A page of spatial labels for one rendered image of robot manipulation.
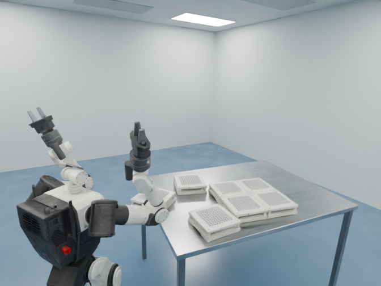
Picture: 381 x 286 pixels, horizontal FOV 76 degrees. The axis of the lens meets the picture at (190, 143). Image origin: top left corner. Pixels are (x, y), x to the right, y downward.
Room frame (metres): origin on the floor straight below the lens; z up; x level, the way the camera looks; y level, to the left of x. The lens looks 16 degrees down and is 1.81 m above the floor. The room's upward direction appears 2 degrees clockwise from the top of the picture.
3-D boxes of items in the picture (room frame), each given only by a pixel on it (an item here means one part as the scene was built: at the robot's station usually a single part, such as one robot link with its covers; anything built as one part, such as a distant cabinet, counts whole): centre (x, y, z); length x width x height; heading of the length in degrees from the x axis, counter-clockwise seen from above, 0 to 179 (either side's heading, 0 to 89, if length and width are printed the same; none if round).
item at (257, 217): (1.54, -0.39, 0.89); 0.24 x 0.24 x 0.02; 18
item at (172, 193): (1.63, 0.26, 0.94); 0.25 x 0.24 x 0.02; 157
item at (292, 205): (1.62, -0.62, 0.94); 0.25 x 0.24 x 0.02; 18
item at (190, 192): (1.91, 0.00, 0.89); 0.24 x 0.24 x 0.02; 12
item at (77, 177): (1.04, 0.53, 1.34); 0.10 x 0.07 x 0.09; 61
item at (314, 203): (1.89, -0.41, 0.86); 1.50 x 1.10 x 0.04; 114
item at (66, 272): (0.95, 0.56, 0.87); 0.28 x 0.13 x 0.18; 174
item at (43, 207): (0.99, 0.57, 1.14); 0.34 x 0.30 x 0.36; 61
